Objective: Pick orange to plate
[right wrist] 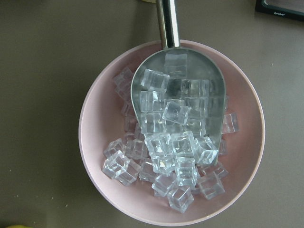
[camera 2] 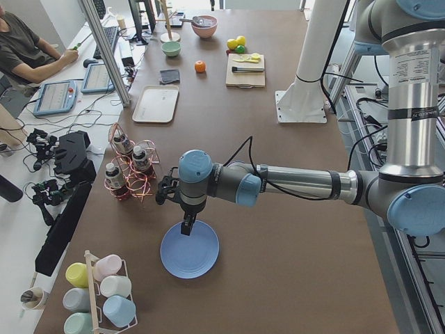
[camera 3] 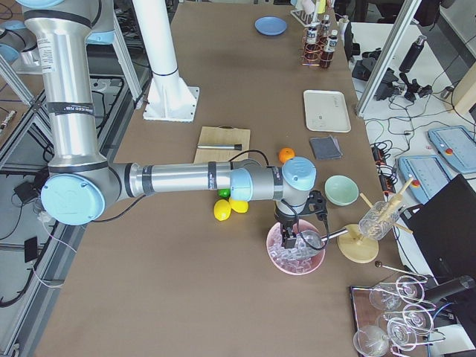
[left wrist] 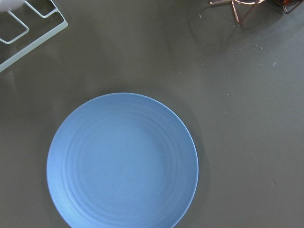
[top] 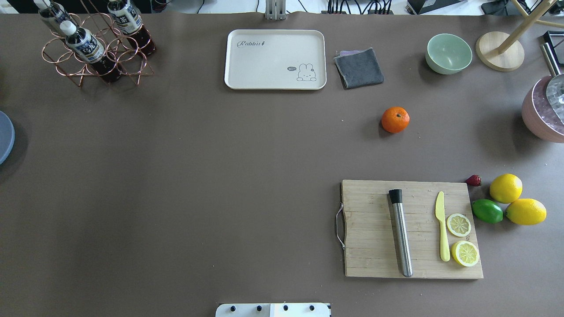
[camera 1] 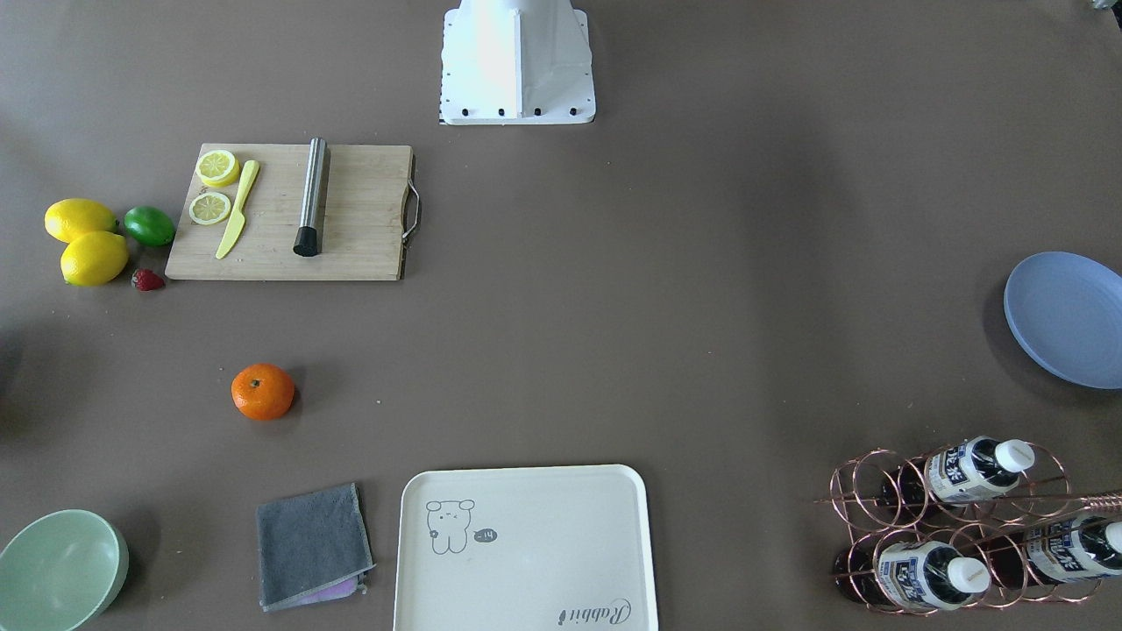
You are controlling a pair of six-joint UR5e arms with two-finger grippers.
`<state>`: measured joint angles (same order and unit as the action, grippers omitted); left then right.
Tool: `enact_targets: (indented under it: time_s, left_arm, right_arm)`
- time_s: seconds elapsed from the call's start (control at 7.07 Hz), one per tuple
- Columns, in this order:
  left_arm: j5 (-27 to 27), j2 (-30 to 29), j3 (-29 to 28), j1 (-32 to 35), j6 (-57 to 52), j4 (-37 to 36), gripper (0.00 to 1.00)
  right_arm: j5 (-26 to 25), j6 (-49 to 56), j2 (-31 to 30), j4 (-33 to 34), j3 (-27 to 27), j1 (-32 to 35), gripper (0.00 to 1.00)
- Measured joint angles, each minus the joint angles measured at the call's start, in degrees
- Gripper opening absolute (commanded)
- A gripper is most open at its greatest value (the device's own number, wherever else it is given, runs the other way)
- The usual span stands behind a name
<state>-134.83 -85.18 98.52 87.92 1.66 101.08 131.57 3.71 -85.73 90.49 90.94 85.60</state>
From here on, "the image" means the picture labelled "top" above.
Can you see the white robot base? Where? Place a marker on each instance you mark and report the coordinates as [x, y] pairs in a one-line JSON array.
[[285, 309]]

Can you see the blue plate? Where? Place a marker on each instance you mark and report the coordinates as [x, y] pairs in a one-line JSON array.
[[7, 136]]

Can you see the cream rabbit tray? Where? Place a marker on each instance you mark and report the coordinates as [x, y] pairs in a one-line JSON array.
[[275, 59]]

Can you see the grey folded cloth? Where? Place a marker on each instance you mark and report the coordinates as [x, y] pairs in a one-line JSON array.
[[359, 68]]

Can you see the steel muddler black tip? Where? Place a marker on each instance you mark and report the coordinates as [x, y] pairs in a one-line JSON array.
[[396, 199]]

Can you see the orange mandarin fruit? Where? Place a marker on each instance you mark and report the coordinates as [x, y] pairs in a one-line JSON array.
[[395, 119]]

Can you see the wooden cutting board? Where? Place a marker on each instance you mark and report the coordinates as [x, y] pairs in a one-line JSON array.
[[369, 229]]

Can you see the yellow plastic knife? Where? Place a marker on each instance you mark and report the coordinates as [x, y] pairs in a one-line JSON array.
[[440, 216]]

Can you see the upper lemon slice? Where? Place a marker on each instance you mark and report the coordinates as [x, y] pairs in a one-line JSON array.
[[458, 225]]

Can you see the red strawberry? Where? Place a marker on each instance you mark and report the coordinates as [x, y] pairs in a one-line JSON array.
[[474, 180]]

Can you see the green ceramic bowl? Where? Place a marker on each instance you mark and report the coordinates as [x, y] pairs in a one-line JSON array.
[[448, 54]]

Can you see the lower lemon half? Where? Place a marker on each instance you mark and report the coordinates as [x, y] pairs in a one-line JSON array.
[[465, 253]]

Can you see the green lime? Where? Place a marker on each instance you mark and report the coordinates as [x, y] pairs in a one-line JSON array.
[[487, 210]]

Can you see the tea bottle rear right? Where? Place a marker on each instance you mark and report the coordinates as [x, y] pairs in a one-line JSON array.
[[129, 21]]

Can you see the tea bottle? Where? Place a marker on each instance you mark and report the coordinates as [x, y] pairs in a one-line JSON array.
[[88, 48], [53, 14], [129, 21]]

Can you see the whole lemon near strawberry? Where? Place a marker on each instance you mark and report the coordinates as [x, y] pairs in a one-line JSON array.
[[506, 188]]

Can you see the tea bottle front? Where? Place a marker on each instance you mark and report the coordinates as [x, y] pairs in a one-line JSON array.
[[88, 48]]

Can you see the wooden stand round base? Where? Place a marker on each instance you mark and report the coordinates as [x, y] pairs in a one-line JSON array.
[[501, 51]]

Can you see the whole lemon far side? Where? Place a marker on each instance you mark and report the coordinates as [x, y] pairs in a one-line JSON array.
[[526, 212]]

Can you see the tea bottle rear left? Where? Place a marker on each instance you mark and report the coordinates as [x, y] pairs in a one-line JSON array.
[[53, 14]]

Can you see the copper wire bottle rack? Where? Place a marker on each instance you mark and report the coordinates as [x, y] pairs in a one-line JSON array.
[[101, 25]]

